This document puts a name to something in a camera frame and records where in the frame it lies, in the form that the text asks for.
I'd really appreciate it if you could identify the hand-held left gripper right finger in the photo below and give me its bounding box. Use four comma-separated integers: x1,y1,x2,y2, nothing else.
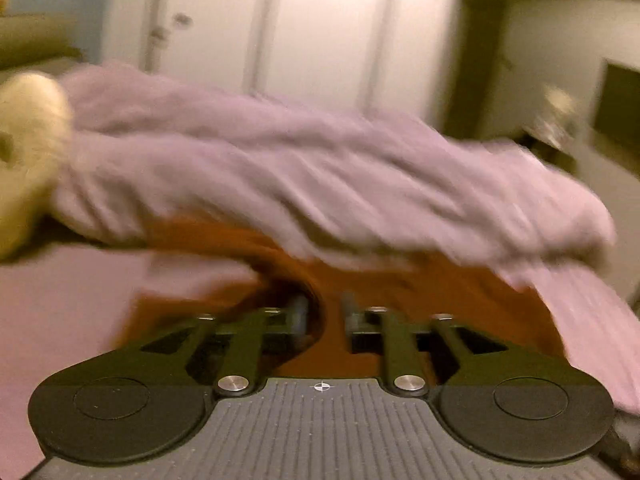
340,291,507,395

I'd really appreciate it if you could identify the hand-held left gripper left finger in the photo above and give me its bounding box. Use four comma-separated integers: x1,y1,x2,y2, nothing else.
127,295,314,397

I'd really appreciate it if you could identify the rust orange small garment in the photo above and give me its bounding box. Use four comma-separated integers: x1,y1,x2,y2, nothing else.
112,216,570,382

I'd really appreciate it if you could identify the purple rolled blanket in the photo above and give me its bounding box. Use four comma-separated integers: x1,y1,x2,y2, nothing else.
50,60,619,282

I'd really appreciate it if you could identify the purple bed sheet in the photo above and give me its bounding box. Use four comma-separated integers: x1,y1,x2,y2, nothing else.
0,240,640,479

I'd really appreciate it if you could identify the white wardrobe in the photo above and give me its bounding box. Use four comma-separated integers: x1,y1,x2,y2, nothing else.
102,0,467,133

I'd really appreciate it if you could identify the pale blurred ornament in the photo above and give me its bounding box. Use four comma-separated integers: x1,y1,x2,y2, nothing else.
525,82,587,153

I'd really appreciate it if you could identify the cream plush toy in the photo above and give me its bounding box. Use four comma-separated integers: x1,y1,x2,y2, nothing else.
0,72,77,262

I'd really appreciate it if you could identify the grey bolster pillow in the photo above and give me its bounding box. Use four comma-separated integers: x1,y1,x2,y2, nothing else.
0,12,85,72

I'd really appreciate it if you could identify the dark wall screen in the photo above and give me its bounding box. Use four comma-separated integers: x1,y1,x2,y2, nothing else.
591,59,640,183

